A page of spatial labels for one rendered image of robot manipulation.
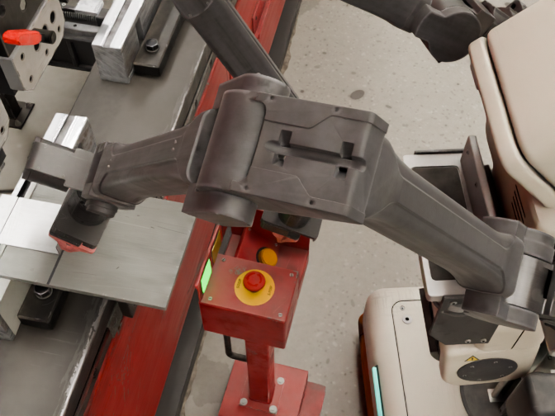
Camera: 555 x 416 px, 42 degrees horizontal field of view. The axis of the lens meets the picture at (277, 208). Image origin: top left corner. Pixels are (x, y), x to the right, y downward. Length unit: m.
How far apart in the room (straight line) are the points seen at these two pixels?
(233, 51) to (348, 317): 1.30
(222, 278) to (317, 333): 0.85
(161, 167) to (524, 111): 0.41
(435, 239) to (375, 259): 1.65
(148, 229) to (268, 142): 0.63
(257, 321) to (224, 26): 0.56
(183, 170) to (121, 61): 0.89
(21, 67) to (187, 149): 0.51
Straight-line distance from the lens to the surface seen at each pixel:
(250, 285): 1.27
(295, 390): 1.93
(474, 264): 0.68
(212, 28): 0.96
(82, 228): 1.03
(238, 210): 0.52
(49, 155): 0.93
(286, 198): 0.49
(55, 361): 1.19
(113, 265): 1.10
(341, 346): 2.11
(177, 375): 2.04
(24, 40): 0.98
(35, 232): 1.16
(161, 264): 1.08
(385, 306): 1.86
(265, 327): 1.31
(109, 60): 1.47
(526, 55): 0.89
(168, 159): 0.62
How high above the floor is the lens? 1.93
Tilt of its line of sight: 56 degrees down
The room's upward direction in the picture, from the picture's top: straight up
